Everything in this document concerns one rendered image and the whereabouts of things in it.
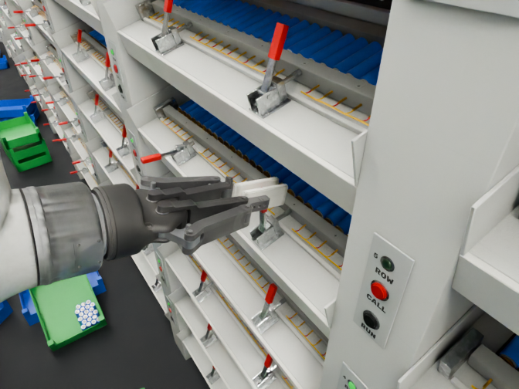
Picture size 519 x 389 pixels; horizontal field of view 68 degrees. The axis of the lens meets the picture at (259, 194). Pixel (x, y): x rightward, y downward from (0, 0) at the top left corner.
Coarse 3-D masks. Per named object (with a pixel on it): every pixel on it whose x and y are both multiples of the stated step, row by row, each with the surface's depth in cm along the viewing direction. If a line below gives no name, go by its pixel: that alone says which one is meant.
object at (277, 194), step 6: (270, 186) 49; (276, 186) 50; (282, 186) 50; (246, 192) 47; (252, 192) 47; (258, 192) 48; (264, 192) 48; (270, 192) 49; (276, 192) 50; (282, 192) 50; (270, 198) 50; (276, 198) 50; (282, 198) 51; (270, 204) 50; (276, 204) 51; (282, 204) 52
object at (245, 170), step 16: (176, 112) 80; (192, 128) 75; (208, 144) 70; (208, 160) 70; (224, 160) 68; (240, 160) 65; (256, 176) 61; (272, 208) 58; (304, 208) 55; (304, 224) 55; (320, 224) 52; (336, 240) 50
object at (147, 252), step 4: (108, 180) 164; (100, 184) 163; (104, 184) 164; (108, 184) 165; (148, 244) 137; (144, 248) 137; (148, 248) 136; (152, 248) 137; (144, 252) 136; (148, 252) 137; (152, 252) 137; (144, 256) 136; (148, 256) 136; (152, 256) 136; (148, 260) 135; (152, 260) 134; (152, 264) 133; (156, 264) 133; (152, 268) 132; (156, 268) 132; (156, 272) 130; (156, 276) 124; (160, 280) 126
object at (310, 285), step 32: (160, 96) 83; (160, 128) 82; (192, 160) 72; (256, 224) 58; (288, 224) 56; (256, 256) 56; (288, 256) 53; (320, 256) 52; (288, 288) 50; (320, 288) 48; (320, 320) 46
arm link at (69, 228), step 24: (24, 192) 33; (48, 192) 34; (72, 192) 35; (48, 216) 32; (72, 216) 33; (96, 216) 34; (48, 240) 32; (72, 240) 33; (96, 240) 34; (48, 264) 32; (72, 264) 34; (96, 264) 36
